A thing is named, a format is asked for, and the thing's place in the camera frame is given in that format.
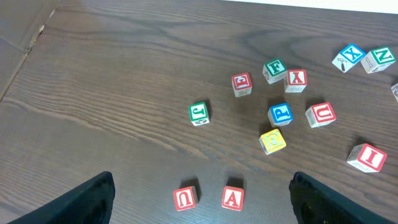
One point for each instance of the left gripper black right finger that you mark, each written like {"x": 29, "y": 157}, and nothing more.
{"x": 313, "y": 202}

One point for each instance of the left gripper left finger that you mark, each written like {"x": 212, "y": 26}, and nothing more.
{"x": 89, "y": 203}

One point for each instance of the red I block centre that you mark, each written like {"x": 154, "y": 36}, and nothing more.
{"x": 367, "y": 158}

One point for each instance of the yellow block left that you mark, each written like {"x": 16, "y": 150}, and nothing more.
{"x": 272, "y": 141}

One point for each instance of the red A letter block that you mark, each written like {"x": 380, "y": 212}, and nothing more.
{"x": 232, "y": 198}

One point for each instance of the red U block centre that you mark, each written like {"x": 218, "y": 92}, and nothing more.
{"x": 320, "y": 115}

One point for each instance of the red u block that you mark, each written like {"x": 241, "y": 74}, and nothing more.
{"x": 320, "y": 115}
{"x": 185, "y": 198}

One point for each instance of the blue P letter block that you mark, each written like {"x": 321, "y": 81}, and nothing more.
{"x": 280, "y": 115}

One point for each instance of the red U block left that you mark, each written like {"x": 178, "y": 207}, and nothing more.
{"x": 185, "y": 198}

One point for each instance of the red Y letter block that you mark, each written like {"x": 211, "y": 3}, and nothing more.
{"x": 295, "y": 81}

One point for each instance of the green F letter block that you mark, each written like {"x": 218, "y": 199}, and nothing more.
{"x": 274, "y": 70}

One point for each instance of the red G letter block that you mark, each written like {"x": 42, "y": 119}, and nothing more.
{"x": 241, "y": 84}

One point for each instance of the green J letter block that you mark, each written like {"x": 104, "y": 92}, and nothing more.
{"x": 199, "y": 114}

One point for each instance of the yellow C letter block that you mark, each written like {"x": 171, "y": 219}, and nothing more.
{"x": 394, "y": 90}

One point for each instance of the blue X letter block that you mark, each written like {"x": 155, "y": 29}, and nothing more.
{"x": 348, "y": 57}

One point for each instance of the green N letter block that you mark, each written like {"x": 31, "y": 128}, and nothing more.
{"x": 378, "y": 60}

